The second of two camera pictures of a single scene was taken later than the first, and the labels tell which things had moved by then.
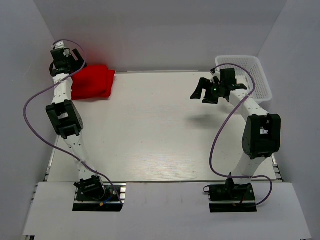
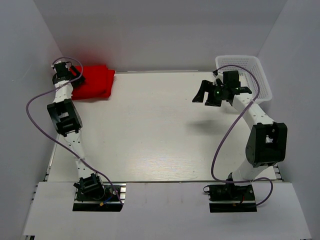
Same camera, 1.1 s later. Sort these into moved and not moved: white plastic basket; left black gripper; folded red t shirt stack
Moved: left black gripper
Not moved: folded red t shirt stack; white plastic basket
